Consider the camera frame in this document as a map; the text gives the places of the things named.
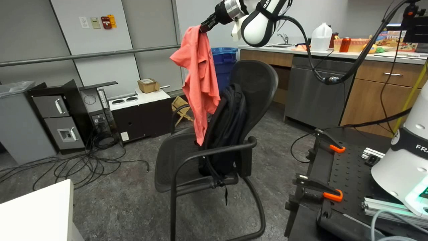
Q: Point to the orange basket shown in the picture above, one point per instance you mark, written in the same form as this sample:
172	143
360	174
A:
357	45

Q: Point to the white wall socket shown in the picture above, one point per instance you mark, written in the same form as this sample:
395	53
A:
84	22

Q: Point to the black backpack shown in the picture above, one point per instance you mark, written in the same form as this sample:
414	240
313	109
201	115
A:
227	127

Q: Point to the wooden kitchen cabinet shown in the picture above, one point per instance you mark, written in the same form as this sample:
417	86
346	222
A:
371	97

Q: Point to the grey wall rail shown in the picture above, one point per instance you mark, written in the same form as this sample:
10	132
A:
83	55

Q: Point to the red fire alarm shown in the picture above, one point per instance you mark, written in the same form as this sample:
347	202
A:
106	22

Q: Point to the sink tap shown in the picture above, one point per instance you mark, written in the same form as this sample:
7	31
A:
284	37

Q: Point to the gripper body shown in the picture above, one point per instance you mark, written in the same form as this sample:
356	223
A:
221	14

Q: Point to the blue trash bin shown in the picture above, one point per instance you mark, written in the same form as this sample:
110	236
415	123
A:
224	63

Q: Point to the small cardboard box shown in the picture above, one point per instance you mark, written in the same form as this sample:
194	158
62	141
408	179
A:
147	86

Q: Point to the black mesh chair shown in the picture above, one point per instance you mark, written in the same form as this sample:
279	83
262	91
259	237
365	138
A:
257	87

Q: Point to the long aluminium rail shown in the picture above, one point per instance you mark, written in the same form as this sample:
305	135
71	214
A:
384	206

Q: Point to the wooden folding stand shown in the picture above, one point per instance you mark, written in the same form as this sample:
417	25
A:
182	108

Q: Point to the white table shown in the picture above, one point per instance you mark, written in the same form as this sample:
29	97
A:
33	214

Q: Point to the steel dishwasher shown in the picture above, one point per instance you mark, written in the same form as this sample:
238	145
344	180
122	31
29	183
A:
311	97

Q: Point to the camera on mount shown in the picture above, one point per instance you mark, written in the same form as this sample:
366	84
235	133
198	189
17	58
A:
416	26

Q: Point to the black toy kitchen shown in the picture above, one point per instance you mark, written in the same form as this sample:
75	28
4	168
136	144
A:
140	113

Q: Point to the stack of game boxes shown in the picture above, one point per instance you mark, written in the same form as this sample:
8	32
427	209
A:
389	40

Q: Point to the red can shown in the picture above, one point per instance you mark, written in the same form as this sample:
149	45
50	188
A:
345	45

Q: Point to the yellow pole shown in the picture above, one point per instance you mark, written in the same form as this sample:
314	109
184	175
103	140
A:
412	93

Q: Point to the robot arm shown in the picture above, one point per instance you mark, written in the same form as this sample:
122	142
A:
257	26

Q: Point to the short aluminium rail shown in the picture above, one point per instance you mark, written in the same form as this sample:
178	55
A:
371	153

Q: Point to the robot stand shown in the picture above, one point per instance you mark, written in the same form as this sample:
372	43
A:
347	174

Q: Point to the coral sweatshirt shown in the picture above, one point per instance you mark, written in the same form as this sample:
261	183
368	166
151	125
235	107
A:
200	73

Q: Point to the black clamp with orange tips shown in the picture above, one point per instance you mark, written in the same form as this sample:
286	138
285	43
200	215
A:
317	187
329	140

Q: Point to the beige switch plate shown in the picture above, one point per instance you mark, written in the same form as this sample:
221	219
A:
95	23

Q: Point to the yellow toy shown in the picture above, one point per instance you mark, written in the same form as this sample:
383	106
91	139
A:
370	49

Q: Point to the white plastic jug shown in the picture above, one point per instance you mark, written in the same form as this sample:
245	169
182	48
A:
321	38

